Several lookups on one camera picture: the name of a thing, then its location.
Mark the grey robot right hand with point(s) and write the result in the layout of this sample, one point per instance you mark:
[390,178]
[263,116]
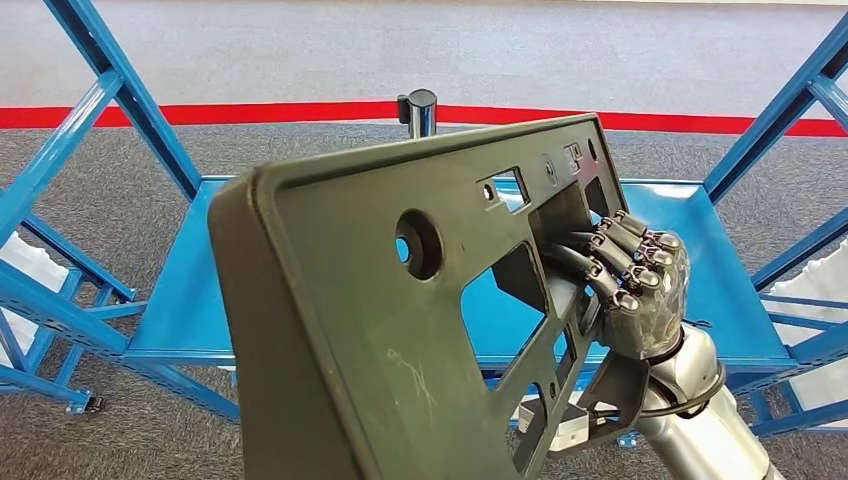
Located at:
[649,311]

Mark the black plastic panel part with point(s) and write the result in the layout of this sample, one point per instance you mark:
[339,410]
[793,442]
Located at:
[331,298]

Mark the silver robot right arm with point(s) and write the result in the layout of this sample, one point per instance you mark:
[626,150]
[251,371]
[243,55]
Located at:
[696,437]

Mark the red barrier belt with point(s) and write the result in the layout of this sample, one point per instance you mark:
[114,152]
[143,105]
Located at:
[232,114]

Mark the dark grey camera bracket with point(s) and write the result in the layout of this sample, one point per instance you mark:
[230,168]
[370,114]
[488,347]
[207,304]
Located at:
[619,384]

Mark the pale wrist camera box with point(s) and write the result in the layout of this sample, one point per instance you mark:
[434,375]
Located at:
[563,427]

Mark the chrome stanchion post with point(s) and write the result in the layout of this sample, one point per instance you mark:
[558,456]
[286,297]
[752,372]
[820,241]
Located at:
[422,109]

